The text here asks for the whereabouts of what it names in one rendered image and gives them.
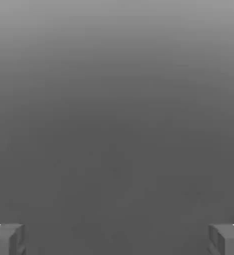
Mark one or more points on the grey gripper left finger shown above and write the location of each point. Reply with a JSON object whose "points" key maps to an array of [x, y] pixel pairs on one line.
{"points": [[5, 240]]}

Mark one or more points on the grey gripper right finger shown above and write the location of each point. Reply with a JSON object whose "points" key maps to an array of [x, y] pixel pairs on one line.
{"points": [[228, 240]]}

